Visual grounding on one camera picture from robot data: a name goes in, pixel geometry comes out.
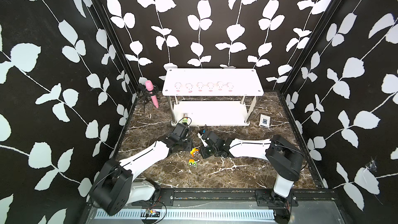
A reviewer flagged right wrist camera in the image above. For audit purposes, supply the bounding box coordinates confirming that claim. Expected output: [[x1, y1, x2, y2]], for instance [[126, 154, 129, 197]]
[[198, 130, 220, 147]]

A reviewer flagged white square tag card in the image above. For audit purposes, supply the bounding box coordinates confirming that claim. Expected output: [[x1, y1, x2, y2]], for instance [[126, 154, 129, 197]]
[[259, 114, 271, 128]]

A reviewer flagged small green circuit board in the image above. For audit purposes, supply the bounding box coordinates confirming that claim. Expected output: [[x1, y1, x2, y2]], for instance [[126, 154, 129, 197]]
[[145, 209, 161, 218]]

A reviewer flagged green cement mixer truck toy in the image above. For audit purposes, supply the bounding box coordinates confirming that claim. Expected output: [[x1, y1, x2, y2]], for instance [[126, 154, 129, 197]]
[[188, 159, 197, 168]]

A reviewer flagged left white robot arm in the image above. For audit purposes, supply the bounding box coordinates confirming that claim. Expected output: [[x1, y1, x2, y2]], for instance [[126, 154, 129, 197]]
[[89, 123, 192, 216]]

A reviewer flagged white two-tier shelf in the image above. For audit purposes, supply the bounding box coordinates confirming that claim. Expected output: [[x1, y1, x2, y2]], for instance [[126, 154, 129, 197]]
[[162, 68, 264, 127]]

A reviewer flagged white perforated vent strip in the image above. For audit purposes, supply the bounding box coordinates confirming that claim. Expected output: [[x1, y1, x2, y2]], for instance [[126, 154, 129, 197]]
[[94, 209, 275, 222]]

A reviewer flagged pink microphone on stand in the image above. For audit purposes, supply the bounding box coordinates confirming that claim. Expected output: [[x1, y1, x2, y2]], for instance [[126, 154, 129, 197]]
[[138, 80, 159, 108]]

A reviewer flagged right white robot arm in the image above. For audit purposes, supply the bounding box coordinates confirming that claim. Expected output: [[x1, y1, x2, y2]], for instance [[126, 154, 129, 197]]
[[199, 131, 304, 198]]

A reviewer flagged yellow orange dump truck toy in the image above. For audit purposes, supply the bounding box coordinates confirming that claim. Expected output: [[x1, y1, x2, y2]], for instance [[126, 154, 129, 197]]
[[190, 147, 200, 158]]

